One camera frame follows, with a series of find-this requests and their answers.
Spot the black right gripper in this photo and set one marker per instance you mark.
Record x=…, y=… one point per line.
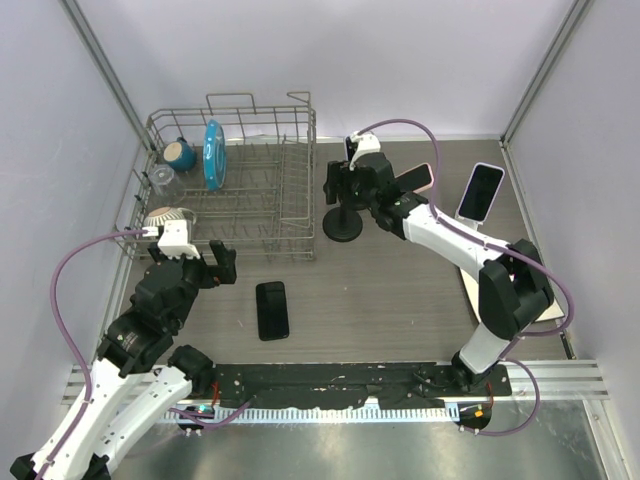
x=339, y=173

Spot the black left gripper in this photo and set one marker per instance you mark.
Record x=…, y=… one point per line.
x=225, y=258

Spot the black front phone stand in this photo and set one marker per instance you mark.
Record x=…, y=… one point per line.
x=342, y=224

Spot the black phone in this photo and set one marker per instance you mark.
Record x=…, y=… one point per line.
x=272, y=311

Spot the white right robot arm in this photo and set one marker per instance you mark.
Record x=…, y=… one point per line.
x=513, y=289

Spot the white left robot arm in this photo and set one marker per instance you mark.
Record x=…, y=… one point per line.
x=100, y=429

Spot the lilac case phone rear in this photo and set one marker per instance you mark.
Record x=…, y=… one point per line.
x=350, y=148

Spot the lilac case phone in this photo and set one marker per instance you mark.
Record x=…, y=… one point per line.
x=350, y=148
x=480, y=192

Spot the pink case phone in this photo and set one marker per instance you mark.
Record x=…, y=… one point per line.
x=417, y=179

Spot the white angled phone stand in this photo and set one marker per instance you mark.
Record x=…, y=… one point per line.
x=470, y=223

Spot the lilac case phone right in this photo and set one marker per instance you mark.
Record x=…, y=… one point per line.
x=480, y=192

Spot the striped white mug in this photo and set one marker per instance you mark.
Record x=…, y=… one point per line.
x=158, y=217

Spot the clear drinking glass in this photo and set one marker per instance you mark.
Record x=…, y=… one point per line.
x=166, y=183

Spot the blue ceramic mug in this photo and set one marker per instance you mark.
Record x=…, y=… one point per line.
x=180, y=156

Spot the blue plate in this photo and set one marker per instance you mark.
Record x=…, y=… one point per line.
x=214, y=156

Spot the white flat board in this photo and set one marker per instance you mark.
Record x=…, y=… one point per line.
x=471, y=286

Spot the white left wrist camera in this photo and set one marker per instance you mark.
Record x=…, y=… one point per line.
x=174, y=239

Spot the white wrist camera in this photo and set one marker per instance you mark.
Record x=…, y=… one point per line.
x=174, y=239
x=366, y=143

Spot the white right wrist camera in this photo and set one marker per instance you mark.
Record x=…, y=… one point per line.
x=366, y=143

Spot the grey wire dish rack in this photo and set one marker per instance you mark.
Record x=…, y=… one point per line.
x=245, y=168

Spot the white slotted cable duct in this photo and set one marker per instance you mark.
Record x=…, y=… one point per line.
x=369, y=413

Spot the left aluminium frame post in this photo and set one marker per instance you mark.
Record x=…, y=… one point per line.
x=89, y=39

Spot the aluminium frame post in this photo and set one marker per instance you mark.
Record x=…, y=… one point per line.
x=568, y=27
x=89, y=39

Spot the right aluminium frame post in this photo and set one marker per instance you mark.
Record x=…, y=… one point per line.
x=568, y=27

